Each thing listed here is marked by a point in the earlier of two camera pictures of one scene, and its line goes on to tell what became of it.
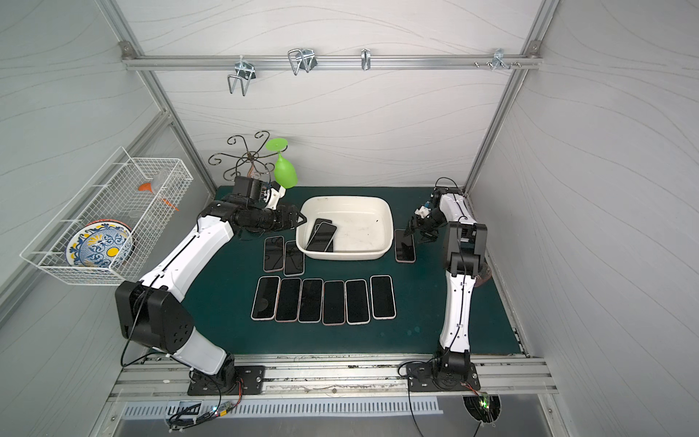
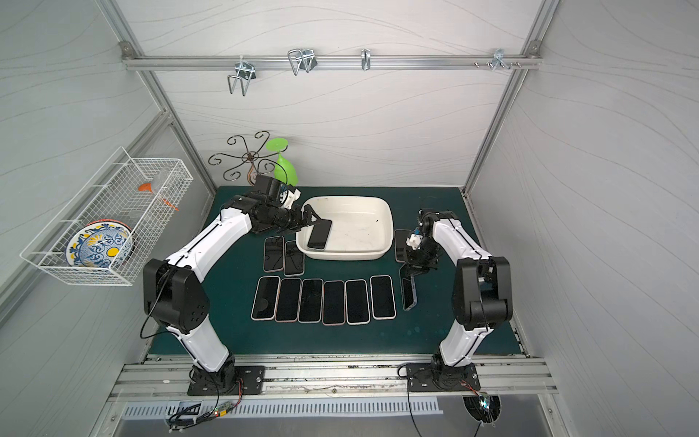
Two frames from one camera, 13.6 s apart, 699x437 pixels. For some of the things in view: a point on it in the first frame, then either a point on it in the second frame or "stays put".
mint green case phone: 310,300 stays put
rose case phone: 288,299 stays put
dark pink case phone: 382,297 stays put
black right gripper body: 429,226 -> 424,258
